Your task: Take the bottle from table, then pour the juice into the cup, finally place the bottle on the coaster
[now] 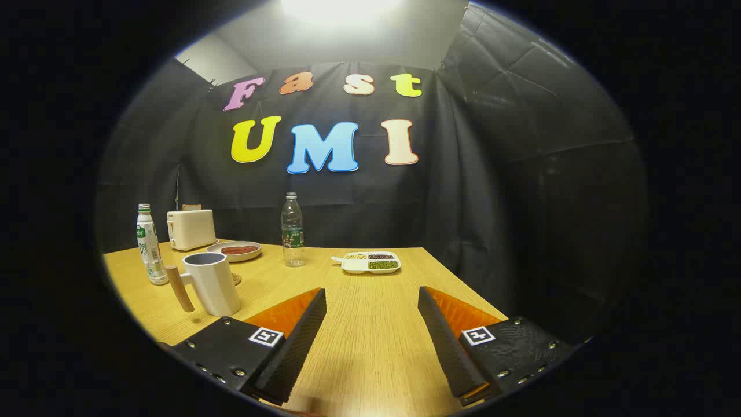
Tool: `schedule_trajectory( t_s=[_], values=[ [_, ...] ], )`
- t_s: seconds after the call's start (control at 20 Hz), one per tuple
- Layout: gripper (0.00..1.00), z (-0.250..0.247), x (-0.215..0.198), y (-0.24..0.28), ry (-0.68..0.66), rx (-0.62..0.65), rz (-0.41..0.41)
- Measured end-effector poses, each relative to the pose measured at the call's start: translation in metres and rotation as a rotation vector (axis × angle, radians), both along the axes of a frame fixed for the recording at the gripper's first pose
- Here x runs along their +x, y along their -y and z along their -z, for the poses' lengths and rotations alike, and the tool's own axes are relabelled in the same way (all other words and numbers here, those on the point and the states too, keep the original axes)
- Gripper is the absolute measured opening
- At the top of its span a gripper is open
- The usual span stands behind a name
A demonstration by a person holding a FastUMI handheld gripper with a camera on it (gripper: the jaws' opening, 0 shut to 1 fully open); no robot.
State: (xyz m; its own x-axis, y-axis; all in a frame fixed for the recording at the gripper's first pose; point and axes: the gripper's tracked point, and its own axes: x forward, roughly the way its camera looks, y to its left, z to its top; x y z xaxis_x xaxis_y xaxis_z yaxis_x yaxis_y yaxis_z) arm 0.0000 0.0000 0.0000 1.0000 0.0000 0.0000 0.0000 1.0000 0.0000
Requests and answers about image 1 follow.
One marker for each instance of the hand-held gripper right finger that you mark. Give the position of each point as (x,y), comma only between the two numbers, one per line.
(446,341)

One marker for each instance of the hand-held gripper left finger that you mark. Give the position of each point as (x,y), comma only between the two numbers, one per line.
(301,341)

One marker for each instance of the white juice bottle green label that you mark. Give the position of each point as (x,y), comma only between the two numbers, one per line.
(151,249)

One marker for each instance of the clear plastic water bottle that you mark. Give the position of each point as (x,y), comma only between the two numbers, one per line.
(293,231)

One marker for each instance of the wooden table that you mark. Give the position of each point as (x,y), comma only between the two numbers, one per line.
(370,301)

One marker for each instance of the white divided bean tray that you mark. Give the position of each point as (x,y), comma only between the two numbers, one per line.
(359,266)

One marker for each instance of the grey round plate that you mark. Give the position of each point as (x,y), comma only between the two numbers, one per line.
(234,256)

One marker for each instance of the red meat slices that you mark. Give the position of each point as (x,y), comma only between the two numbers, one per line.
(239,250)

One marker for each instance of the black backdrop cloth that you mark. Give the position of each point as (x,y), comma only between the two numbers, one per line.
(492,202)

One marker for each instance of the cream toaster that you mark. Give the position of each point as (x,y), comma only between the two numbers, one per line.
(192,230)

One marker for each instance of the ceiling light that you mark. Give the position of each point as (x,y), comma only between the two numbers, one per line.
(341,8)

